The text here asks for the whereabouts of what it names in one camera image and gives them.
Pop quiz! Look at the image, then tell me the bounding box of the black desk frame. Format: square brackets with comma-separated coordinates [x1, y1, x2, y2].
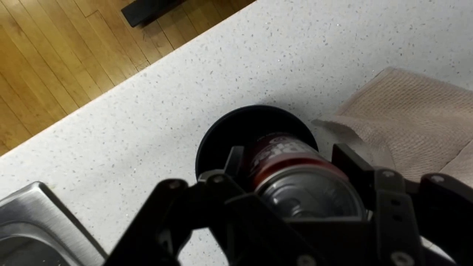
[120, 0, 190, 30]

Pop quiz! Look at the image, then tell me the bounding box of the beige cloth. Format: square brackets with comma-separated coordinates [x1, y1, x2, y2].
[312, 67, 473, 189]

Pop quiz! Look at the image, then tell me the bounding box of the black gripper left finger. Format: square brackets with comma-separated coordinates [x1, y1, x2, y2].
[102, 145, 298, 266]

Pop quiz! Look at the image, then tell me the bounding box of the black bowl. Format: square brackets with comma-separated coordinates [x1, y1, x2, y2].
[194, 104, 320, 180]

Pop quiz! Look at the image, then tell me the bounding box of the steel double sink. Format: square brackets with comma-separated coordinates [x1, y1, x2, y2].
[0, 180, 110, 266]

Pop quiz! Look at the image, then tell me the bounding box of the red soda can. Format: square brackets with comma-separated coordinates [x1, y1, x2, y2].
[246, 130, 370, 222]

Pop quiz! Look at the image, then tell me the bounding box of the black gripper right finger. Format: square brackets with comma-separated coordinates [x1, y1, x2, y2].
[330, 142, 473, 266]

